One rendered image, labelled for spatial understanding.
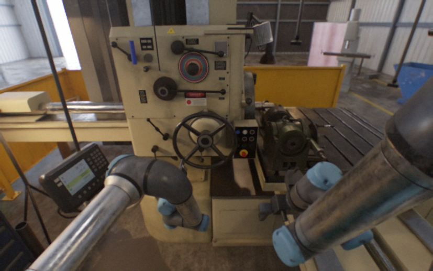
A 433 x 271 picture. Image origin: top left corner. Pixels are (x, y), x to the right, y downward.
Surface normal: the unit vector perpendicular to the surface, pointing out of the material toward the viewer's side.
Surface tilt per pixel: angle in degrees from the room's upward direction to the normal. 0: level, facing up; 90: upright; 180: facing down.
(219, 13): 90
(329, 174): 24
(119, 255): 0
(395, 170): 91
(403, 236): 0
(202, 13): 90
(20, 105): 90
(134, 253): 0
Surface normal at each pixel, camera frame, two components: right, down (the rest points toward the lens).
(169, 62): 0.00, 0.47
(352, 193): -0.96, 0.09
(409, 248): 0.00, -0.88
